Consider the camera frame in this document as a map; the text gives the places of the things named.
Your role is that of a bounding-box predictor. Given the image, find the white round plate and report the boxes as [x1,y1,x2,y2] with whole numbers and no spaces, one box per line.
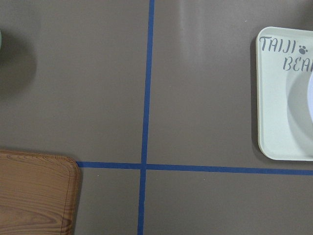
[307,74,313,121]

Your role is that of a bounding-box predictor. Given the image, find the cream bear tray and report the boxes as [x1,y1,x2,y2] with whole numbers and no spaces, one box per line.
[256,27,313,162]

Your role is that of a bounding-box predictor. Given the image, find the wooden brown tray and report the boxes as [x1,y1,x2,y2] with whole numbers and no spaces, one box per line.
[0,150,80,235]

